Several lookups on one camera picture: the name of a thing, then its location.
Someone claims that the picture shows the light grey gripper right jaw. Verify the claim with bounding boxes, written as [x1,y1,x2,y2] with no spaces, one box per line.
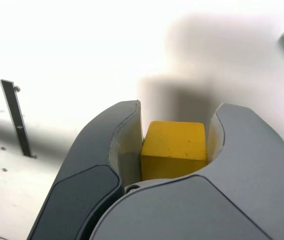
[89,101,284,240]

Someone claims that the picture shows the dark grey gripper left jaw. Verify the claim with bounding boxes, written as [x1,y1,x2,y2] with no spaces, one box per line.
[28,99,143,240]

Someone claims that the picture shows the yellow cube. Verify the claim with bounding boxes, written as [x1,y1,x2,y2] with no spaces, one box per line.
[139,121,208,181]

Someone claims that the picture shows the black tape strip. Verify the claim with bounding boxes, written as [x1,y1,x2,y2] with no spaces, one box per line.
[0,79,37,159]

